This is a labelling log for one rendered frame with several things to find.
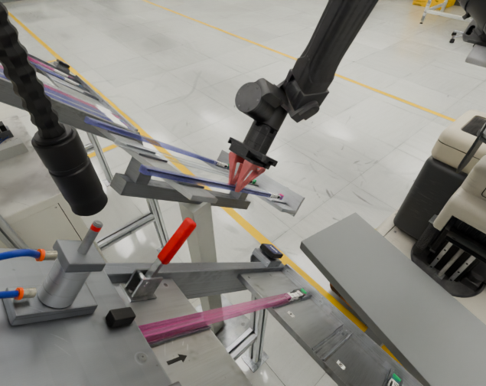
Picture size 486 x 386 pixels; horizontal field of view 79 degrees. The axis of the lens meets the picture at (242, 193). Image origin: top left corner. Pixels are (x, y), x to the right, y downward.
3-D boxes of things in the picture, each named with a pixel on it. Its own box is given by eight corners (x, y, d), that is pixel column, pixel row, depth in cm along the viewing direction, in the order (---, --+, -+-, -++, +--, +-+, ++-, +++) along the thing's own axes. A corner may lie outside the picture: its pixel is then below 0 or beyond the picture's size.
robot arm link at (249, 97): (322, 109, 58) (304, 76, 61) (301, 86, 49) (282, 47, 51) (272, 142, 64) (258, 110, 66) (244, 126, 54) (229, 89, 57)
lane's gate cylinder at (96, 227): (84, 249, 19) (101, 220, 19) (88, 255, 19) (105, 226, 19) (75, 248, 19) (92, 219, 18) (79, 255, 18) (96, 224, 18)
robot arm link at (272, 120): (295, 109, 63) (275, 100, 66) (282, 96, 57) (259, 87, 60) (280, 139, 64) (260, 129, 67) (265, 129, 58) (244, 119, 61)
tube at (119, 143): (251, 182, 95) (252, 179, 95) (254, 184, 95) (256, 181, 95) (113, 144, 52) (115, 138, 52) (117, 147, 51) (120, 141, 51)
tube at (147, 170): (278, 197, 88) (279, 194, 87) (282, 200, 87) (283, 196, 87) (138, 171, 44) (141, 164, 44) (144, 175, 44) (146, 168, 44)
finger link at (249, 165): (235, 195, 61) (256, 154, 59) (212, 179, 65) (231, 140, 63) (252, 197, 67) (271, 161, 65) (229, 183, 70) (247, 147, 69)
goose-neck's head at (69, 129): (101, 188, 16) (67, 116, 13) (115, 207, 16) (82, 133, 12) (67, 204, 16) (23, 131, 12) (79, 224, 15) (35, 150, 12)
